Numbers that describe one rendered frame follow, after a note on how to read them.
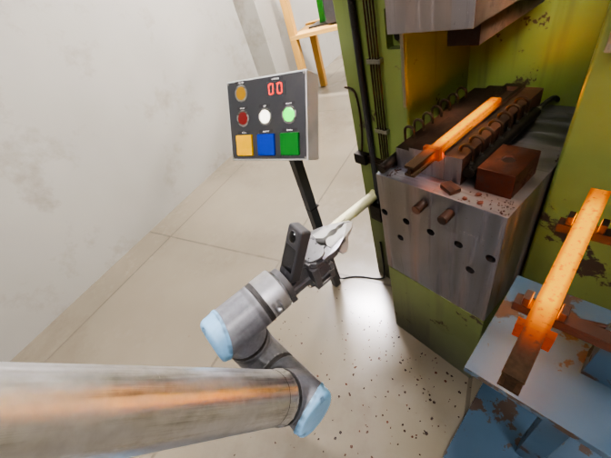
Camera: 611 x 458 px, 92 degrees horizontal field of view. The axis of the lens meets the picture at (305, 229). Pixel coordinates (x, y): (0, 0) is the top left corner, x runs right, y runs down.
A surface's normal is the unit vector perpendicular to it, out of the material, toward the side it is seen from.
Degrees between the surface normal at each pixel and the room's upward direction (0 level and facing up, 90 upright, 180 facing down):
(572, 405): 0
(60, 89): 90
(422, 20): 90
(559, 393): 0
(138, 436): 87
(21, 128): 90
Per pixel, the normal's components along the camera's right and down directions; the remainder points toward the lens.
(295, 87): -0.49, 0.24
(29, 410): 0.83, -0.41
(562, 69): -0.74, 0.58
